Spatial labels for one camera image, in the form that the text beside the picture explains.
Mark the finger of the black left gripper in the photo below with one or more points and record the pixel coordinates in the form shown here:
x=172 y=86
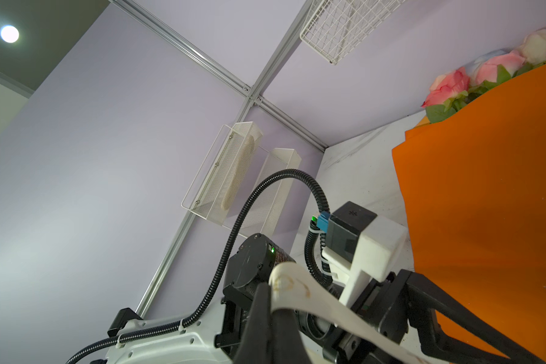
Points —
x=425 y=300

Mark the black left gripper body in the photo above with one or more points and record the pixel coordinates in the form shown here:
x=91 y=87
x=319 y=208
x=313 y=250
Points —
x=323 y=341

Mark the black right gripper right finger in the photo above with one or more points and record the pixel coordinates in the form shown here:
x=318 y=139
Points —
x=287 y=347

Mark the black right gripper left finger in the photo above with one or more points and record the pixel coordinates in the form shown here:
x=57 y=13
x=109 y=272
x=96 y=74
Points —
x=256 y=342

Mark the cream printed ribbon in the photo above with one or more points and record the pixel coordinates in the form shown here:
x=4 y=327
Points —
x=292 y=287

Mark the orange wrapping paper sheet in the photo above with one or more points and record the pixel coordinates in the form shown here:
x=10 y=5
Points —
x=474 y=189

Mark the blue white fake rose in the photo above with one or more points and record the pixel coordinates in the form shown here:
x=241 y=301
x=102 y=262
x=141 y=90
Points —
x=472 y=67

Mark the cream fake rose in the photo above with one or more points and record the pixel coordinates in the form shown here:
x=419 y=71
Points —
x=533 y=48

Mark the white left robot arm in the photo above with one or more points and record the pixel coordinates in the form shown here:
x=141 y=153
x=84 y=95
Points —
x=210 y=333

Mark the upper white mesh shelf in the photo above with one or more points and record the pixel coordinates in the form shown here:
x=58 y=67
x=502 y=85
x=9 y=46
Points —
x=222 y=171

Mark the round ceiling light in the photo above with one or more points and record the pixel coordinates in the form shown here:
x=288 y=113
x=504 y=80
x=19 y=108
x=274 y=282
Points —
x=9 y=34

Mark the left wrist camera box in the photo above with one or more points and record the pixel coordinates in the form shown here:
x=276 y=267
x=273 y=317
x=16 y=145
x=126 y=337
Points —
x=360 y=247

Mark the aluminium frame post left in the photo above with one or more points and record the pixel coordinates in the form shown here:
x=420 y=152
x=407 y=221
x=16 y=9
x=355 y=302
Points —
x=153 y=289

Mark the aluminium frame crossbar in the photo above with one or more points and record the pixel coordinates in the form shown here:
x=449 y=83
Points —
x=244 y=44

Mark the white wire wall basket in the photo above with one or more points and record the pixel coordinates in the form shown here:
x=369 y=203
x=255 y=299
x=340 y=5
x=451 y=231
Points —
x=334 y=28

